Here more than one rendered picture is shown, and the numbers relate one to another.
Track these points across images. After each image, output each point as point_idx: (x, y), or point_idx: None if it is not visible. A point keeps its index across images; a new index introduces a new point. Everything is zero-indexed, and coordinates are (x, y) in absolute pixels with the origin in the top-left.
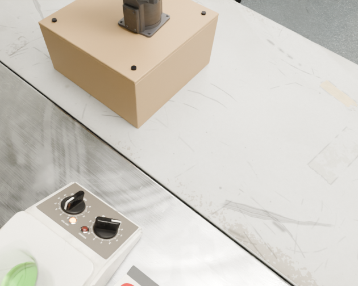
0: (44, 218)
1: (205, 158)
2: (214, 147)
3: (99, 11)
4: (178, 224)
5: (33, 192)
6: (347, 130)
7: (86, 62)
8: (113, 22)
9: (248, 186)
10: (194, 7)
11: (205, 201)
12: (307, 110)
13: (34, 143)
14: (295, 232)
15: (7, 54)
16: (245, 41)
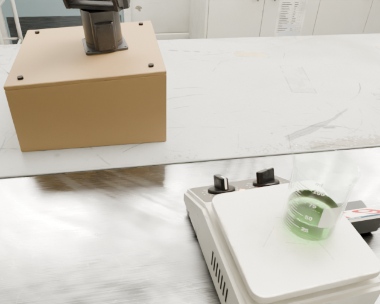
0: None
1: (237, 125)
2: (232, 117)
3: (53, 57)
4: (283, 168)
5: (153, 237)
6: (282, 66)
7: (90, 95)
8: (79, 56)
9: (283, 122)
10: (126, 25)
11: (276, 145)
12: (249, 69)
13: (94, 208)
14: (339, 123)
15: None
16: None
